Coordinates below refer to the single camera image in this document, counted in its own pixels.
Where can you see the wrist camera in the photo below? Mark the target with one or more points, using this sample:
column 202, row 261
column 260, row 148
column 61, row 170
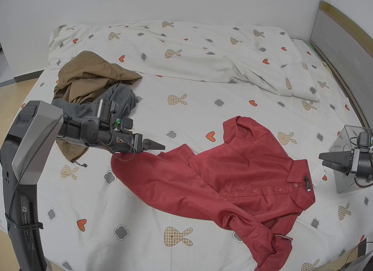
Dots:
column 364, row 140
column 126, row 124

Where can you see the white printed quilt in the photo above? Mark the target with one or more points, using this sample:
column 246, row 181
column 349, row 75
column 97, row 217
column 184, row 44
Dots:
column 204, row 54

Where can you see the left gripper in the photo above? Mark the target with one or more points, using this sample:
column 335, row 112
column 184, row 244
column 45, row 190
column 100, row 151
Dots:
column 125, row 144

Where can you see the bed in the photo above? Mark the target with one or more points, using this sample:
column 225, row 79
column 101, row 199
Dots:
column 204, row 112

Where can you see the brown garment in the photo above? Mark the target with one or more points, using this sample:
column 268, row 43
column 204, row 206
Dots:
column 87, row 68

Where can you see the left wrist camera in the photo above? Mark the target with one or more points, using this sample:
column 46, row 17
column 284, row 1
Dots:
column 126, row 124

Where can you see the red shirt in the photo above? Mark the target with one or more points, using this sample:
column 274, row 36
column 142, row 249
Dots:
column 233, row 176

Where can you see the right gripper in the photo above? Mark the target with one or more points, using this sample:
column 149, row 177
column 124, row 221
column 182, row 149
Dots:
column 362, row 164

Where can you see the clear plastic box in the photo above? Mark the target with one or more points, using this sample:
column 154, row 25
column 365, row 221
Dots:
column 339, row 141

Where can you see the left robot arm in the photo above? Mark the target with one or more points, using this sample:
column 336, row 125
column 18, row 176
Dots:
column 32, row 135

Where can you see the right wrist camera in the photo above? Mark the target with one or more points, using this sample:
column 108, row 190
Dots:
column 364, row 140

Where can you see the grey garment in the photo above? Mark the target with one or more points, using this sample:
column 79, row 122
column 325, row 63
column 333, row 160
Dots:
column 122, row 97

